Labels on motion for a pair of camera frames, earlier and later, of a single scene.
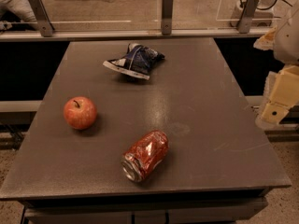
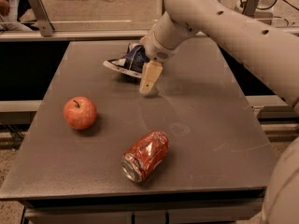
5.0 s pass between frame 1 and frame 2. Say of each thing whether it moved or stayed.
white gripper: moved
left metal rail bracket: stayed
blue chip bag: stayed
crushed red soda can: stayed
